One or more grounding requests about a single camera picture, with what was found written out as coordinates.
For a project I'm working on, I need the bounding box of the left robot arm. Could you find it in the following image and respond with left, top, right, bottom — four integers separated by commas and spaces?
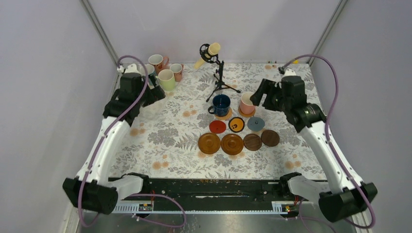
63, 72, 165, 215

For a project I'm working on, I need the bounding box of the small pink mug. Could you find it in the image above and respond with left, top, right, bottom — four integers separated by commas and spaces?
170, 64, 184, 82

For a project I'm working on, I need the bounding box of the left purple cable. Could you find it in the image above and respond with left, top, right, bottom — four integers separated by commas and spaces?
77, 55, 149, 228

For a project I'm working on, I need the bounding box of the woven rattan coaster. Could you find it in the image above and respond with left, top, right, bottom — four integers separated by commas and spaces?
215, 107, 233, 121

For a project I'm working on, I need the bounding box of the blue patterned mug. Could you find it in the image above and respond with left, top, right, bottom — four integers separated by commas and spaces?
139, 64, 157, 88

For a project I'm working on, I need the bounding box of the dark brown coaster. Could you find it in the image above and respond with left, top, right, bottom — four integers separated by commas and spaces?
261, 130, 280, 147
243, 133, 262, 151

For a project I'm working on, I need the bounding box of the cream microphone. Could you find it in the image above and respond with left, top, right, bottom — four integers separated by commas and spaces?
194, 42, 221, 69

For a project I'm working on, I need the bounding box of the salmon mug with handle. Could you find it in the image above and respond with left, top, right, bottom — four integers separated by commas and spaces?
148, 54, 170, 74

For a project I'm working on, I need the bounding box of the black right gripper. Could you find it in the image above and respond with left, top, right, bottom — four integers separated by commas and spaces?
249, 78, 291, 113

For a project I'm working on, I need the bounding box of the light green mug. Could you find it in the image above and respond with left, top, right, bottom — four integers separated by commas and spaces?
157, 69, 175, 91

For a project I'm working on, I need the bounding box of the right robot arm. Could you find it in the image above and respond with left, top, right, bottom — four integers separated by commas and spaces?
250, 76, 378, 222

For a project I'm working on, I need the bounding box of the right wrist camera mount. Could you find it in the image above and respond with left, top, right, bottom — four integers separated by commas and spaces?
278, 67, 296, 78

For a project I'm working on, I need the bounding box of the black microphone tripod stand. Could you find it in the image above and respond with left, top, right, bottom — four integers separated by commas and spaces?
206, 60, 241, 102

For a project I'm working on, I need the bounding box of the brown wooden knob lid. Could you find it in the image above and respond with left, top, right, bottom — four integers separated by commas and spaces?
221, 133, 244, 155

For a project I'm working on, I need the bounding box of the orange black face coaster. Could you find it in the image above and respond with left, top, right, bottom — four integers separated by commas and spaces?
228, 117, 245, 133

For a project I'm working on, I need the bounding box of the light wooden round coaster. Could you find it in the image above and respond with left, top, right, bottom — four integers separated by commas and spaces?
238, 107, 257, 118

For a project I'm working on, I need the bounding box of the brown wooden coaster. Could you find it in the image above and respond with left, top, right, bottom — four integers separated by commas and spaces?
198, 133, 221, 154

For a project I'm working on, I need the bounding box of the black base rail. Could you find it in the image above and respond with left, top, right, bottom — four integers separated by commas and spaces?
124, 178, 302, 214

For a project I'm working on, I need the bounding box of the floral table mat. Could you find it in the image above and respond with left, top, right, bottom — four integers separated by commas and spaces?
109, 64, 326, 180

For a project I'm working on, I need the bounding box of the blue round coaster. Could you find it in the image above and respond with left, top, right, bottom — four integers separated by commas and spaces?
247, 116, 265, 132

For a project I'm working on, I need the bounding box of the red round coaster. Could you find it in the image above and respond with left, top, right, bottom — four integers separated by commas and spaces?
209, 120, 226, 134

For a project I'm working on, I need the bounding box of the dark blue mug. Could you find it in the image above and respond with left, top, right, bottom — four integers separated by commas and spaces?
207, 94, 231, 117

